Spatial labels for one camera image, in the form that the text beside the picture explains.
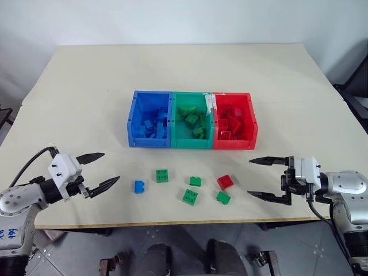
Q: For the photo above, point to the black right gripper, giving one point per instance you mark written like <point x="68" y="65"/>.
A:
<point x="289" y="181"/>

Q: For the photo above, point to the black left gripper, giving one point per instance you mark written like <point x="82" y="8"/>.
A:
<point x="75" y="188"/>

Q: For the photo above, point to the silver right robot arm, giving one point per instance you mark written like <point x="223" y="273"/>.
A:
<point x="345" y="189"/>

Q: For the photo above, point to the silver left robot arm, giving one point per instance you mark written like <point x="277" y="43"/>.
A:
<point x="17" y="201"/>

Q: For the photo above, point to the red toy brick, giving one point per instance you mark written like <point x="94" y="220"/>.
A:
<point x="238" y="112"/>
<point x="225" y="135"/>
<point x="225" y="182"/>
<point x="234" y="123"/>

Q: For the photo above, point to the green toy brick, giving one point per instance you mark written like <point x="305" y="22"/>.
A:
<point x="203" y="120"/>
<point x="162" y="175"/>
<point x="191" y="120"/>
<point x="189" y="197"/>
<point x="195" y="181"/>
<point x="199" y="132"/>
<point x="223" y="197"/>

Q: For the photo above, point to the red plastic bin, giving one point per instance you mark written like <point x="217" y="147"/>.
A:
<point x="250" y="126"/>

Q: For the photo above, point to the blue plastic bin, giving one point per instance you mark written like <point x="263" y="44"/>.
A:
<point x="138" y="126"/>

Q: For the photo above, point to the blue toy brick stack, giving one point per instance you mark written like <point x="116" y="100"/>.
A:
<point x="162" y="123"/>

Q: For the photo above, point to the rusty table caster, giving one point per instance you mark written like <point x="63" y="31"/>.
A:
<point x="110" y="264"/>
<point x="266" y="260"/>

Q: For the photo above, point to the green plastic bin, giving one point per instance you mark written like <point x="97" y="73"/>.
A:
<point x="176" y="142"/>

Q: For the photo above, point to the dark rounded shape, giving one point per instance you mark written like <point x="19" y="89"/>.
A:
<point x="224" y="258"/>
<point x="155" y="260"/>

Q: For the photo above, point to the white tape strip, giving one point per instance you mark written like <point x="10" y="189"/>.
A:
<point x="208" y="102"/>

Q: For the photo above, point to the dark chair edge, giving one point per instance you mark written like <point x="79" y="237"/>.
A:
<point x="5" y="115"/>

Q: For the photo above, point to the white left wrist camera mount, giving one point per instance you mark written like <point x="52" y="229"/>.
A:
<point x="64" y="169"/>

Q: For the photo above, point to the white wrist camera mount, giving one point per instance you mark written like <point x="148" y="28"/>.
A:
<point x="64" y="169"/>
<point x="307" y="171"/>

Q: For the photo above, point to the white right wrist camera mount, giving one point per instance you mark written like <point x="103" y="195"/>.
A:
<point x="307" y="171"/>

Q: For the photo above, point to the black stand frame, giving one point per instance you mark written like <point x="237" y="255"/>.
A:
<point x="355" y="86"/>

